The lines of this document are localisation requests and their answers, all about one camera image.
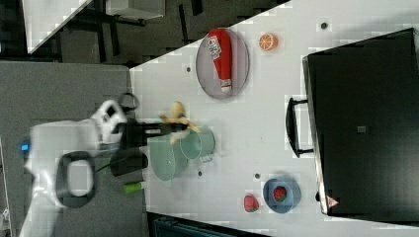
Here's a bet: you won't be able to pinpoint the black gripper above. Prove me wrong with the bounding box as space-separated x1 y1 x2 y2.
120 119 188 148

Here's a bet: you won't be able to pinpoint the green mug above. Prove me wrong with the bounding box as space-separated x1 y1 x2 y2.
180 126 215 163

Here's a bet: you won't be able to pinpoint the strawberry inside blue bowl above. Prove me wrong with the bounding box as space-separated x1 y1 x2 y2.
273 187 287 202

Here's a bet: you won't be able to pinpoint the grey round plate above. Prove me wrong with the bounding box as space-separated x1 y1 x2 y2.
196 29 249 101

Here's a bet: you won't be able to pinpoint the red toy strawberry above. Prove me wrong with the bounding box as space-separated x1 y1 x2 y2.
243 195 259 212

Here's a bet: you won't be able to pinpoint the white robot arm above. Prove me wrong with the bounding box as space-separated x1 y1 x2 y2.
19 100 184 237

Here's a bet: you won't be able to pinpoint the green cylinder object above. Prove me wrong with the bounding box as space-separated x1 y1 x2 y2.
123 182 146 194

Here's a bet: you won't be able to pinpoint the green plastic colander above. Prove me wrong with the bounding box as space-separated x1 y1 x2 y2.
147 135 188 182

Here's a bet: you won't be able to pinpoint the blue bowl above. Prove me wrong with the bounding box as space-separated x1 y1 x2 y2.
263 178 301 213

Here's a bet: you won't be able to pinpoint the red ketchup bottle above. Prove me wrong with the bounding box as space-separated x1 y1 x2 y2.
207 29 232 93

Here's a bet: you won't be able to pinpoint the yellow toy banana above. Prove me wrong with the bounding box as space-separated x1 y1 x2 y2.
159 101 200 145

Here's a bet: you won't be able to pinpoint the black toaster oven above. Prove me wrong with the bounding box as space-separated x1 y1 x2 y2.
302 29 419 226

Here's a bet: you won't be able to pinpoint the orange slice toy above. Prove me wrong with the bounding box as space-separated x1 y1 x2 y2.
259 33 279 51

